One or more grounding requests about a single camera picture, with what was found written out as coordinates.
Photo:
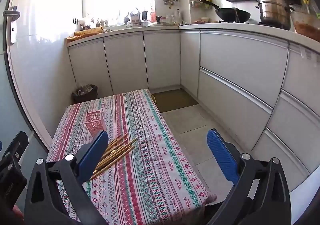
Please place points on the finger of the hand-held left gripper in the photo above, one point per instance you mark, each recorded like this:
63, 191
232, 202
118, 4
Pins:
17, 147

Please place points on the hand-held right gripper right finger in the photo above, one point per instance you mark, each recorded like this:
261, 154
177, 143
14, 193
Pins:
222, 157

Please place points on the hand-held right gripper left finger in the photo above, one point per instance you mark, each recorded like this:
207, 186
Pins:
93, 157

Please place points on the pile of chopsticks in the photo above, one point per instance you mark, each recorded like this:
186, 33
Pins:
117, 151

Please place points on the pink perforated utensil basket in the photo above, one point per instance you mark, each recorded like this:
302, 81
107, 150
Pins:
93, 122

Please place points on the person's left hand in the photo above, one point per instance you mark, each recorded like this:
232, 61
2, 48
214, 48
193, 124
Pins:
18, 213

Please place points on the dark trash bin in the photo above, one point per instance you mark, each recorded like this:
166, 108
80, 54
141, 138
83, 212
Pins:
85, 97

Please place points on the patterned striped tablecloth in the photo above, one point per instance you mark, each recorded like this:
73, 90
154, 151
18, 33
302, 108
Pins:
155, 165

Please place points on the olive floor mat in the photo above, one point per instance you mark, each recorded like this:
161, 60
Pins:
175, 101

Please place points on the white kitchen cabinet unit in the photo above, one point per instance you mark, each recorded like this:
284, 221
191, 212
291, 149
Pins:
237, 59

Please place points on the yellow cloth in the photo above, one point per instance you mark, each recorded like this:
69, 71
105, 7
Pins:
87, 32

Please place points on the black wok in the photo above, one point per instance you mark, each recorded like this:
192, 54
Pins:
232, 14

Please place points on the glass pot lid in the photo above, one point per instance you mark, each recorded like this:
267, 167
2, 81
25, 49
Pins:
160, 24

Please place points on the red bottle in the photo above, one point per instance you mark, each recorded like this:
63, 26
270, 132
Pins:
152, 16

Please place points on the stainless steel steamer pot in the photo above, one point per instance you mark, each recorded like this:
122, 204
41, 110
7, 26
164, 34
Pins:
273, 12

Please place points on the glass bowl with food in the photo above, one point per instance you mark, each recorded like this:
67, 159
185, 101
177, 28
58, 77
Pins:
306, 27

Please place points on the metal wall rack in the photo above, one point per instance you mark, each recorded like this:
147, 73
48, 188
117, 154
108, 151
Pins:
200, 3

